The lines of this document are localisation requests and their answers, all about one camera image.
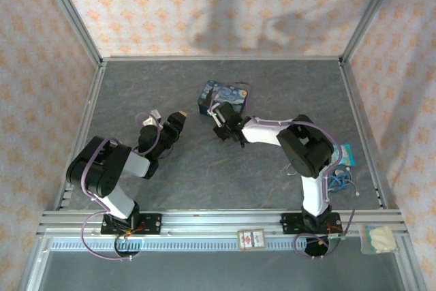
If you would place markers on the light blue packet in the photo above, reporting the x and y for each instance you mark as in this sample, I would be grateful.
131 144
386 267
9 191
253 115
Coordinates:
345 156

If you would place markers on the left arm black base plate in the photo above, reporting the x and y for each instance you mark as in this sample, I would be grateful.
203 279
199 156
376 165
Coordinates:
151 223

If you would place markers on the long aluminium mounting rail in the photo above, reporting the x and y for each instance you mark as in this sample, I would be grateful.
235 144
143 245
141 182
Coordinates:
211 221

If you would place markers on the plastic bag with white pieces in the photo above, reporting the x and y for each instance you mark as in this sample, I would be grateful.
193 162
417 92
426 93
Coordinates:
378 238

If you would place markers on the framed card with red print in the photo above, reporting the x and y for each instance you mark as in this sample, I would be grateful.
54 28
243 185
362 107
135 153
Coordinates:
251 239

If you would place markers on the starry night print box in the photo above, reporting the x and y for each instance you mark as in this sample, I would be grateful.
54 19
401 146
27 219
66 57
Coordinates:
228 95

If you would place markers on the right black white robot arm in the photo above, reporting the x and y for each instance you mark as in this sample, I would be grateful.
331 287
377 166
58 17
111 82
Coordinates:
306 148

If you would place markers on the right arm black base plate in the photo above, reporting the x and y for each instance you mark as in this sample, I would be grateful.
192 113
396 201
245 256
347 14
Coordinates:
289 223

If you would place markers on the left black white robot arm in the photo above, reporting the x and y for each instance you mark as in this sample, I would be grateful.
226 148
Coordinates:
98 165

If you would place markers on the aluminium frame post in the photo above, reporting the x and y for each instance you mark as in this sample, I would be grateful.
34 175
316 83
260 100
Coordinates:
371 11
71 15

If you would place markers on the aluminium table edge rail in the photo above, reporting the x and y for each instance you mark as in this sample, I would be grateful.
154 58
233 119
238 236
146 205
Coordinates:
89 114
357 117
221 59

